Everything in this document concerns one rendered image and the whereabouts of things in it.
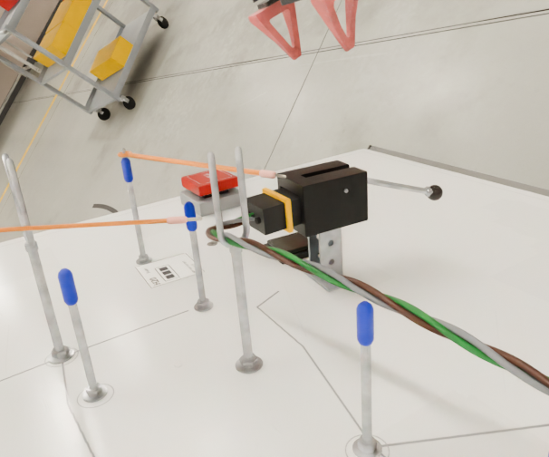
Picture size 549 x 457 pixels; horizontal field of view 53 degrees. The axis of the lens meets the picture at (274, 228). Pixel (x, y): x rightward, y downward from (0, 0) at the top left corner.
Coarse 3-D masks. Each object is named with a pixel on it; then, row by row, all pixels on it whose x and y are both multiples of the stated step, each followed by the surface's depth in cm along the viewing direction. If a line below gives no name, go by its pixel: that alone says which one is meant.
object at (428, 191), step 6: (372, 180) 44; (378, 180) 44; (384, 180) 45; (384, 186) 45; (390, 186) 45; (396, 186) 45; (402, 186) 46; (408, 186) 46; (414, 186) 47; (420, 192) 47; (426, 192) 47; (432, 192) 47
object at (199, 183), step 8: (184, 176) 63; (192, 176) 63; (200, 176) 63; (208, 176) 62; (224, 176) 62; (232, 176) 62; (184, 184) 63; (192, 184) 61; (200, 184) 60; (208, 184) 60; (224, 184) 61; (232, 184) 61; (200, 192) 60; (208, 192) 60; (224, 192) 62
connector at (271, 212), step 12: (288, 192) 41; (252, 204) 40; (264, 204) 39; (276, 204) 39; (300, 204) 40; (252, 216) 40; (264, 216) 39; (276, 216) 39; (300, 216) 40; (264, 228) 39; (276, 228) 40
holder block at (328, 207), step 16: (336, 160) 44; (288, 176) 42; (304, 176) 42; (320, 176) 41; (336, 176) 41; (352, 176) 41; (304, 192) 39; (320, 192) 40; (336, 192) 41; (352, 192) 41; (304, 208) 40; (320, 208) 40; (336, 208) 41; (352, 208) 42; (304, 224) 40; (320, 224) 41; (336, 224) 41
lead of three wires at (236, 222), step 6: (228, 222) 39; (234, 222) 39; (240, 222) 40; (210, 228) 36; (216, 228) 37; (228, 228) 39; (210, 234) 34; (216, 234) 33; (228, 234) 32; (216, 240) 33; (228, 240) 31; (234, 240) 31; (234, 246) 31
